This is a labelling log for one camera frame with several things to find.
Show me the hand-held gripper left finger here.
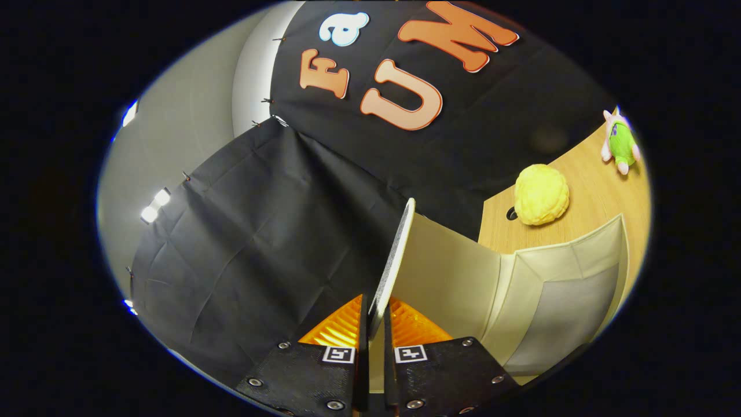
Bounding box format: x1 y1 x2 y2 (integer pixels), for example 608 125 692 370
234 294 369 417

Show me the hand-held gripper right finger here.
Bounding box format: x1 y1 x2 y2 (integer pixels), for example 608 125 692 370
382 297 522 417

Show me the beige fabric storage box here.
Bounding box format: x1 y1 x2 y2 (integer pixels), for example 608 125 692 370
368 198 630 394

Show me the black backdrop cloth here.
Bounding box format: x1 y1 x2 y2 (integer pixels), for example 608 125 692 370
129 0 614 389

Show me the yellow round plush toy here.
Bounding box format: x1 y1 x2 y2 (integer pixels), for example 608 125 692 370
514 164 570 226

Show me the small ceiling light panel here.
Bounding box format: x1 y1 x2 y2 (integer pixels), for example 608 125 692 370
141 188 172 224

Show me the green and pink plush toy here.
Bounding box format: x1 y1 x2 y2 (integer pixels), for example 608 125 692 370
601 107 642 175

